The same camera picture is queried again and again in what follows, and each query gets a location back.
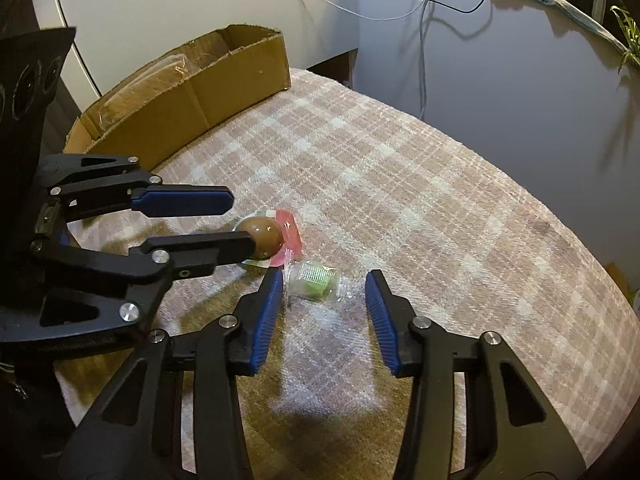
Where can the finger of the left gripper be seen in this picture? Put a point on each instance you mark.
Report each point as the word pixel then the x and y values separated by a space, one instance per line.
pixel 101 298
pixel 91 185

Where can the brown cardboard box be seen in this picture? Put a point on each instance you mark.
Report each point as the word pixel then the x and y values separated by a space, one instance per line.
pixel 234 68

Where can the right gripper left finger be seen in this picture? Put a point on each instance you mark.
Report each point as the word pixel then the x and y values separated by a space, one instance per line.
pixel 172 411

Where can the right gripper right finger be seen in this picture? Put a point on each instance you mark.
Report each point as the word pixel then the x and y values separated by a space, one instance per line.
pixel 475 412

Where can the potted spider plant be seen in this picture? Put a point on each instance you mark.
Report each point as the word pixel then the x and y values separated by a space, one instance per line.
pixel 630 30

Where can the plaid table cloth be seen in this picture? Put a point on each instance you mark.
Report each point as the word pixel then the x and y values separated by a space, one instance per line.
pixel 371 187

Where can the small green candy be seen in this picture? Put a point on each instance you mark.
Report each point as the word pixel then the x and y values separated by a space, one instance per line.
pixel 313 281

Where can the cracker pack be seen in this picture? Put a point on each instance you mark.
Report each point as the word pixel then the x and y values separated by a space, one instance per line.
pixel 153 80

